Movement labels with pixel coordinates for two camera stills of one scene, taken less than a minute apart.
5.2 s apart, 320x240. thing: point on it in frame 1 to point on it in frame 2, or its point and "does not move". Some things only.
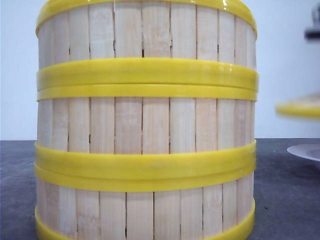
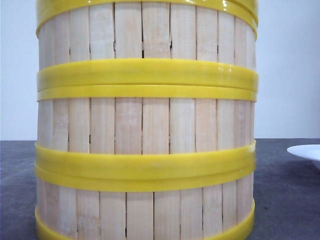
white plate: [311, 151] does not move
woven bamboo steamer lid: [307, 106] to [247, 9]
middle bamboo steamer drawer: [145, 128] does not move
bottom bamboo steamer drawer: [75, 203] does not move
